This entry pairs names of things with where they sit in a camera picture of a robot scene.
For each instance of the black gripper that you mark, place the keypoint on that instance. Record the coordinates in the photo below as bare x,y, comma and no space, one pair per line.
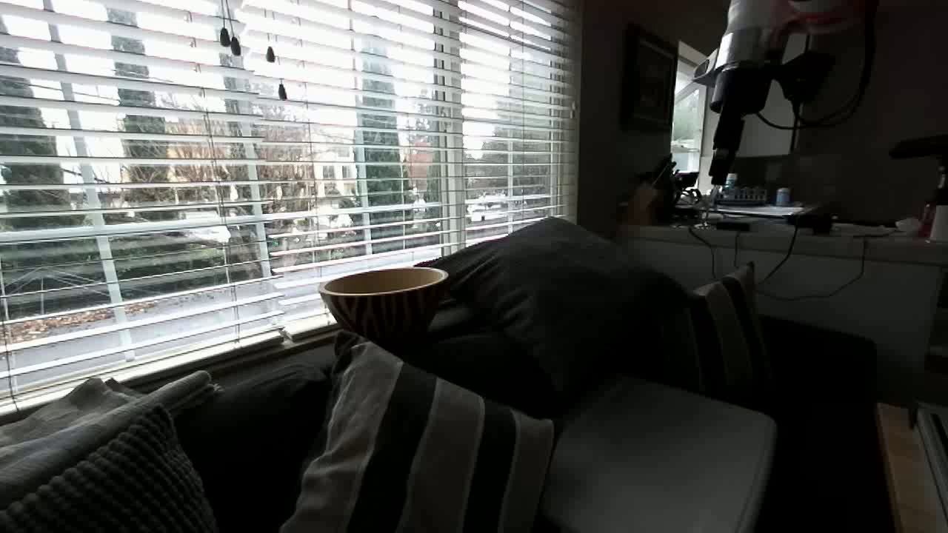
739,92

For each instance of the wooden zebra-striped bowl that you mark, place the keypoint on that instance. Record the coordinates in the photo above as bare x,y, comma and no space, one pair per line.
387,305

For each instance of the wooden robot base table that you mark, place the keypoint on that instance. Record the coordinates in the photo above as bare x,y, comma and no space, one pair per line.
911,481

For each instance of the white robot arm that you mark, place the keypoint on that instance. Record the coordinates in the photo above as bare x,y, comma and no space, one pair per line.
750,57

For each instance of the dark sofa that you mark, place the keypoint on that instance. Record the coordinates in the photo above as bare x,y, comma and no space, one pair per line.
257,433

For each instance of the white side cabinet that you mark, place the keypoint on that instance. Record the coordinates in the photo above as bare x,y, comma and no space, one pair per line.
871,285

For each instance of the small striped pillow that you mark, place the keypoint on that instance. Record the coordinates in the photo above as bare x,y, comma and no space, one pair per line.
729,341

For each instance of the dark grey plain pillow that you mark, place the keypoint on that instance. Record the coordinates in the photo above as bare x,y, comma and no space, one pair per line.
553,311

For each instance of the large striped pillow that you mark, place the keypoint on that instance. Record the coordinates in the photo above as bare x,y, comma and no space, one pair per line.
408,450

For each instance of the white window blinds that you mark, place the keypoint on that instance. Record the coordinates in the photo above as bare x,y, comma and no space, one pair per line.
183,175

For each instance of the grey knitted pillow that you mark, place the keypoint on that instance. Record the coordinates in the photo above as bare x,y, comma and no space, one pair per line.
104,461

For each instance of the dark wall picture frame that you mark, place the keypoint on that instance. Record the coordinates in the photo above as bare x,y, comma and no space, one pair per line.
648,80

